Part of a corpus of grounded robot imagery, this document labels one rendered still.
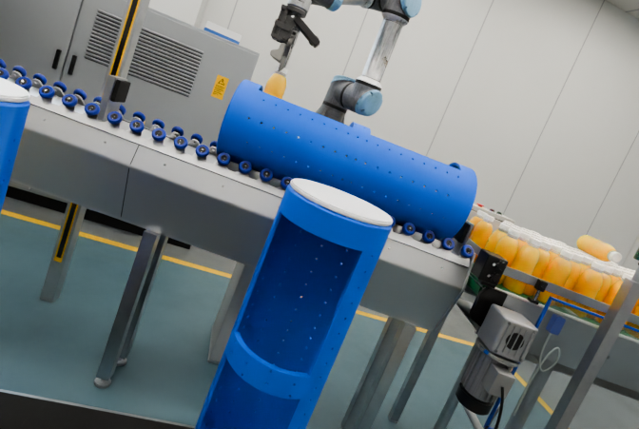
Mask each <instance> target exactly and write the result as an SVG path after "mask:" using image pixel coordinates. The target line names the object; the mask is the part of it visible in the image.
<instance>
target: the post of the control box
mask: <svg viewBox="0 0 639 429"><path fill-rule="evenodd" d="M446 318H447V317H446ZM446 318H445V320H444V321H443V323H442V324H441V325H440V326H439V328H438V329H437V330H436V332H435V333H434V334H433V333H432V331H429V330H428V331H427V333H426V335H425V337H424V339H423V342H422V344H421V346H420V347H419V349H418V351H417V353H416V357H415V359H414V361H413V363H412V365H411V368H410V370H409V372H408V374H407V376H406V378H405V381H404V382H403V384H402V386H401V388H400V390H399V392H398V395H397V398H396V400H395V402H394V404H393V407H392V409H391V411H390V413H389V415H388V417H389V421H391V422H394V423H397V422H398V420H399V418H400V416H401V414H402V411H403V409H404V407H405V405H406V403H407V401H408V399H409V398H410V395H411V393H412V391H413V389H414V387H415V385H416V381H417V379H418V377H419V375H420V373H421V371H422V369H423V367H424V364H425V362H426V360H427V359H428V357H429V355H430V353H431V351H432V348H433V346H434V344H435V342H436V339H437V337H438V334H439V332H440V330H441V328H442V326H443V324H444V322H445V321H446Z"/></svg>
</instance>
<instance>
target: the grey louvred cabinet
mask: <svg viewBox="0 0 639 429"><path fill-rule="evenodd" d="M126 4H127V0H0V59H2V60H3V61H4V62H5V63H6V65H7V67H6V68H5V69H6V70H7V71H8V72H9V74H10V76H11V74H12V69H13V67H15V66H20V67H22V68H24V69H25V70H26V72H27V76H26V77H28V78H30V80H31V81H32V80H33V75H34V74H35V73H40V74H42V75H44V76H45V77H46V79H47V83H46V84H45V85H44V86H51V87H53V88H54V86H53V84H54V83H55V82H56V81H60V82H62V83H64V84H65V85H66V86H67V91H66V92H64V94H65V95H66V94H73V91H74V90H75V89H77V88H79V89H82V90H83V91H84V92H85V93H86V94H87V98H86V100H84V102H85V104H88V103H94V102H93V99H94V98H95V97H97V96H100V93H101V90H102V86H103V83H104V81H105V77H106V74H107V68H108V65H109V61H110V58H111V55H112V51H113V49H114V46H115V42H116V39H117V35H118V32H119V29H120V26H121V23H122V20H123V16H124V13H125V9H126ZM259 56H260V54H259V53H258V52H256V51H254V50H251V49H248V48H245V47H243V46H240V45H238V44H236V43H233V42H231V41H229V40H226V39H224V38H222V37H220V36H218V35H215V34H213V33H210V32H208V31H206V30H203V29H199V28H197V27H195V26H192V25H190V24H188V23H186V22H184V21H181V20H179V19H177V18H174V17H172V16H169V15H167V14H165V13H162V12H160V11H157V10H155V9H152V8H150V7H148V8H147V11H146V15H145V20H144V23H143V26H142V29H141V32H140V36H139V39H138V42H137V45H136V49H135V51H134V54H133V58H132V61H131V64H130V67H129V71H128V74H127V77H126V79H127V81H128V82H130V83H131V84H130V87H129V91H128V94H127V97H126V101H125V102H124V103H121V105H122V106H124V107H125V108H126V113H125V115H123V116H124V118H125V119H126V120H128V121H130V122H131V121H132V119H133V113H134V112H136V111H140V112H142V113H143V114H144V116H145V127H148V128H152V122H153V121H154V120H155V119H160V120H162V121H163V122H164V123H165V127H164V130H165V132H166V135H168V136H170V135H171V133H172V132H171V130H172V128H173V127H181V128H182V129H183V130H184V135H183V137H185V138H186V139H187V141H188V143H190V141H191V136H192V134H194V133H197V134H200V135H201V136H202V137H203V142H202V143H201V145H206V146H208V148H210V143H211V142H212V141H218V136H219V132H220V129H221V125H222V122H223V117H224V115H225V113H226V110H227V108H228V105H229V103H230V101H231V99H232V96H233V94H234V92H235V91H236V89H237V87H238V85H239V84H240V83H241V82H242V81H243V80H249V81H251V78H252V75H253V72H254V70H255V67H256V65H257V62H258V59H259ZM73 95H74V94H73ZM6 196H7V197H10V198H13V199H16V200H20V201H23V202H27V203H30V204H33V205H39V206H42V207H45V208H49V209H52V210H55V211H59V212H62V213H65V212H66V208H67V205H68V201H66V200H63V199H60V198H57V197H55V196H52V195H49V194H47V193H45V192H42V191H39V190H36V189H33V188H31V187H28V186H25V185H20V184H18V183H16V182H13V181H10V183H9V186H8V190H7V194H6ZM84 219H85V220H89V221H92V222H95V223H98V224H104V225H108V226H111V227H114V228H118V229H121V230H124V231H127V232H131V233H134V234H138V235H141V236H143V233H144V231H145V230H146V229H145V228H142V227H139V226H137V225H134V224H130V223H127V222H124V221H121V220H119V219H116V218H113V217H110V216H107V215H106V214H103V213H100V212H97V211H95V210H92V209H89V208H87V210H86V214H85V217H84Z"/></svg>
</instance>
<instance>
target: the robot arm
mask: <svg viewBox="0 0 639 429"><path fill-rule="evenodd" d="M421 3H422V0H288V2H287V5H288V6H285V5H284V4H282V5H281V12H280V15H279V18H278V19H276V20H275V24H274V27H273V29H272V32H271V37H272V39H273V40H276V41H277V42H279V43H281V45H280V47H279V48H278V49H272V50H271V51H270V55H271V56H272V58H273V59H275V60H276V61H277V62H279V63H280V66H279V69H278V72H280V71H281V70H282V69H283V68H285V67H286V65H287V62H288V60H289V57H290V55H291V52H292V49H293V47H294V46H295V44H296V42H297V39H298V36H299V33H300V32H301V33H302V34H303V35H304V37H305V38H306V39H307V40H308V42H309V44H310V45H311V46H312V47H314V48H316V47H317V46H319V45H320V39H319V38H318V36H317V35H315V34H314V33H313V31H312V30H310V29H309V27H308V26H307V25H306V24H305V23H304V21H303V20H302V19H301V18H305V17H306V14H307V13H308V11H309V9H310V6H311V5H316V6H322V7H325V8H326V9H327V10H330V11H336V10H338V9H339V8H340V7H341V5H351V6H361V7H362V8H363V9H370V10H377V11H380V12H381V15H382V17H383V21H382V23H381V26H380V28H379V31H378V35H377V38H376V40H375V43H374V44H373V47H372V49H371V52H370V54H369V57H368V60H367V62H366V65H365V67H364V70H363V72H362V74H361V76H359V77H358V78H357V79H356V80H355V79H353V78H350V77H347V76H344V75H336V76H334V78H333V80H332V82H331V83H330V87H329V88H328V90H327V93H326V95H325V97H324V100H323V102H322V104H321V106H320V107H319V109H318V110H317V111H316V113H317V114H320V115H322V116H325V117H327V118H330V119H332V120H335V121H338V122H340V123H343V124H344V118H345V114H346V112H347V109H348V110H351V111H353V112H355V113H356V114H358V115H363V116H371V115H373V114H375V113H376V112H377V111H378V110H379V109H380V107H381V105H382V101H383V99H382V94H381V89H382V87H381V85H380V82H381V79H382V77H383V74H384V72H385V70H386V68H387V65H388V63H389V60H390V58H391V55H392V53H393V50H394V48H395V45H396V43H397V39H398V37H399V35H400V32H401V30H402V27H404V26H406V25H408V23H409V20H410V18H413V17H416V15H418V13H419V11H420V8H421ZM292 15H294V17H291V16H292Z"/></svg>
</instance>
